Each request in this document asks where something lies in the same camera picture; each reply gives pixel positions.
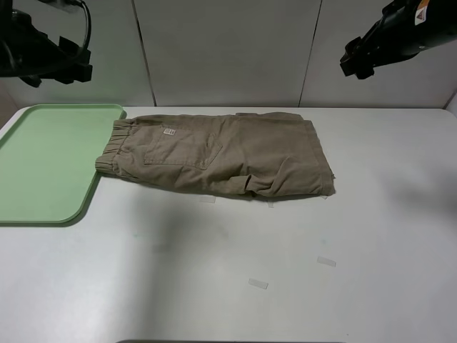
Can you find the khaki shorts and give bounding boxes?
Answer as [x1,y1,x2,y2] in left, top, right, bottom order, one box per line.
[95,112,336,197]

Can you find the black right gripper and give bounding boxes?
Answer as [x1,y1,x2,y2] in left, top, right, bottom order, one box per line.
[340,21,428,79]

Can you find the green plastic tray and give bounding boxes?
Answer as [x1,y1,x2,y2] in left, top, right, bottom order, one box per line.
[1,104,125,225]

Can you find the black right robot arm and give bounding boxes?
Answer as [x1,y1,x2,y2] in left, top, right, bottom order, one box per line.
[340,0,456,79]

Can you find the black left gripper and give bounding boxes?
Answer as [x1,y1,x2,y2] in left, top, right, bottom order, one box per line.
[1,1,93,86]

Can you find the black left camera cable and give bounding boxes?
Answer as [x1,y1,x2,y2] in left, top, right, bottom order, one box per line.
[56,0,94,54]

